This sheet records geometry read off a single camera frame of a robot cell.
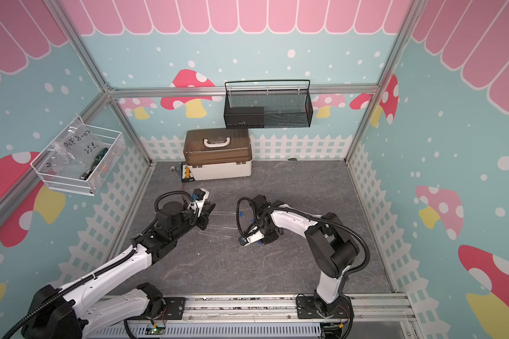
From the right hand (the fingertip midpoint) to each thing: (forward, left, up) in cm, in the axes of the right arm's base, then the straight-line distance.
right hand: (263, 232), depth 92 cm
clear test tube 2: (+3, +19, -1) cm, 19 cm away
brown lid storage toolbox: (+29, +20, +20) cm, 41 cm away
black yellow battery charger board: (+33, +40, +1) cm, 52 cm away
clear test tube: (0, +22, -2) cm, 22 cm away
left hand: (+2, +19, +17) cm, 26 cm away
